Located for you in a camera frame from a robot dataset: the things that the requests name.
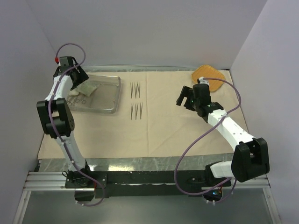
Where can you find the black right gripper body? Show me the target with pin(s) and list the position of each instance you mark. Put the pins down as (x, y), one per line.
(195, 102)

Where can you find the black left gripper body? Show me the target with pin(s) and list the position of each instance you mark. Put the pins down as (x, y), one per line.
(81, 75)

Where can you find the orange woven bamboo tray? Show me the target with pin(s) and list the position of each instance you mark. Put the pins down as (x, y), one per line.
(206, 71)

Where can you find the gauze packet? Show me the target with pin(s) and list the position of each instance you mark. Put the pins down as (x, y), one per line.
(87, 88)
(73, 93)

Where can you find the beige cloth wrap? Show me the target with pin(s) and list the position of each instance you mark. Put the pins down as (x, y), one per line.
(164, 130)

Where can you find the steel mesh instrument tray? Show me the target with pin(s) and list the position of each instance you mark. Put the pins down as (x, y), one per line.
(105, 99)

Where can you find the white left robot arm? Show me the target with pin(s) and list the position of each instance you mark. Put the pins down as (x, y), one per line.
(57, 120)

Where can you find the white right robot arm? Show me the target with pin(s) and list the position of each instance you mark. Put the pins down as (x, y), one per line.
(250, 158)

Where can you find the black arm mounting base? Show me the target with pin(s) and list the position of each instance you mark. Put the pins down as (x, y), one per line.
(138, 183)

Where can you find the steel surgical scissors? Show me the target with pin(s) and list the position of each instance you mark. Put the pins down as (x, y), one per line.
(71, 101)

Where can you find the aluminium front frame rail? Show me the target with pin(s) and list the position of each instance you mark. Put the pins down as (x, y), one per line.
(48, 181)

